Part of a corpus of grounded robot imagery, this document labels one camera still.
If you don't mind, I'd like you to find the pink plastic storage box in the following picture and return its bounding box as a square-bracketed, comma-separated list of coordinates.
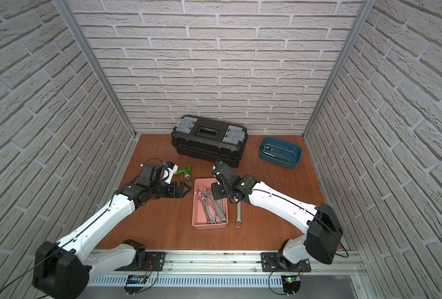
[192, 178, 228, 229]

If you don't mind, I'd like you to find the large combination wrench 22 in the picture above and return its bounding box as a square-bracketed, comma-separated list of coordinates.
[235, 201, 243, 228]

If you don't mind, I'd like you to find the large combination wrench 19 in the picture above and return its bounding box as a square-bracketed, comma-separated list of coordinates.
[198, 190, 216, 224]

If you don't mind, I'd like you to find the adjustable wrench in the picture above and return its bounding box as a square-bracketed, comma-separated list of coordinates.
[207, 192, 227, 224]

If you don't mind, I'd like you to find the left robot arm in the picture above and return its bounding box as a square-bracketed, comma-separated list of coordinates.
[32, 161, 191, 299]

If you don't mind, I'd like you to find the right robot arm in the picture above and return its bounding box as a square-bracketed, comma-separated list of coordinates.
[212, 162, 344, 271]

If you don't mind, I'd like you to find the black plastic toolbox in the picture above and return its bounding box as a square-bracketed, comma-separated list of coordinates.
[171, 115, 248, 168]

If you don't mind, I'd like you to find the screwdriver in teal bin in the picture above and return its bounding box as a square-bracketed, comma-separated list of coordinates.
[263, 147, 279, 156]

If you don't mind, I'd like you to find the teal plastic bin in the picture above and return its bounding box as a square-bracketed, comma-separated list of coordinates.
[258, 137, 303, 169]

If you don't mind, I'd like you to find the left controller board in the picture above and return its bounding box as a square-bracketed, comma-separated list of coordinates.
[124, 275, 149, 295]

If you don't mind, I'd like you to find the controller board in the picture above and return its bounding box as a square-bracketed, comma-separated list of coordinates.
[281, 276, 301, 296]
[124, 275, 149, 295]

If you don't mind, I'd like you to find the right controller board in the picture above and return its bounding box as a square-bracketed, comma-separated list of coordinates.
[281, 276, 301, 296]

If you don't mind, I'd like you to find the green hose nozzle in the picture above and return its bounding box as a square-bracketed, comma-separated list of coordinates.
[174, 165, 192, 179]

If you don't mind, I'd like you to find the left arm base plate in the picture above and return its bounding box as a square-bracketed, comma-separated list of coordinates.
[115, 251, 166, 272]

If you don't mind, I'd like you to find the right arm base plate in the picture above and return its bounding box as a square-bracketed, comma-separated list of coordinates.
[260, 252, 311, 273]

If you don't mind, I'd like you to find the aluminium front rail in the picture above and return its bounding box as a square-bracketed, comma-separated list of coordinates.
[56, 248, 368, 277]

